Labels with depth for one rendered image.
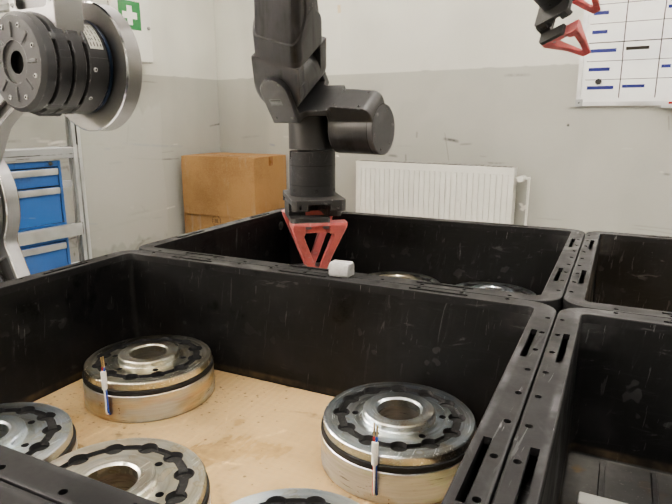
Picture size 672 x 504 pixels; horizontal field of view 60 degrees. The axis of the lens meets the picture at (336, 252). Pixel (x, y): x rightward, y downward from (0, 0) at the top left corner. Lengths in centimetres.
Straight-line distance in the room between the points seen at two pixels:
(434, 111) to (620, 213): 119
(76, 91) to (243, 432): 65
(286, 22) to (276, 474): 42
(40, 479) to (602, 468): 34
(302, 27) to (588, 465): 46
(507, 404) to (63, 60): 80
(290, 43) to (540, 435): 47
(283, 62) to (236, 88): 382
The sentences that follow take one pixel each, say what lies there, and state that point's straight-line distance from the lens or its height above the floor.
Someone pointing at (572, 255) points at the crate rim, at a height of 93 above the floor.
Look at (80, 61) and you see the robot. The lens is 96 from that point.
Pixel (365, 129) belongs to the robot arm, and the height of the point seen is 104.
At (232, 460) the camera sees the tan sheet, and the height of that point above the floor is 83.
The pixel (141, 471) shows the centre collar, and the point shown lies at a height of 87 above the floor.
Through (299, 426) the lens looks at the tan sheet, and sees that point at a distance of 46.
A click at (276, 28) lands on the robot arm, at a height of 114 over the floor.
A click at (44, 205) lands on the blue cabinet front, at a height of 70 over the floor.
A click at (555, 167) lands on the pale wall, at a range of 343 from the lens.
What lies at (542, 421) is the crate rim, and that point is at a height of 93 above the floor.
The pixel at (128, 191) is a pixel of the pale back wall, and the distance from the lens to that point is 399.
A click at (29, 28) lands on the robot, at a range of 96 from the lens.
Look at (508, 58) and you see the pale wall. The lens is 350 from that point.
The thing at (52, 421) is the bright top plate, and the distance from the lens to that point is 45.
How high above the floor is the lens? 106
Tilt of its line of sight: 13 degrees down
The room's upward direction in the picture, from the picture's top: straight up
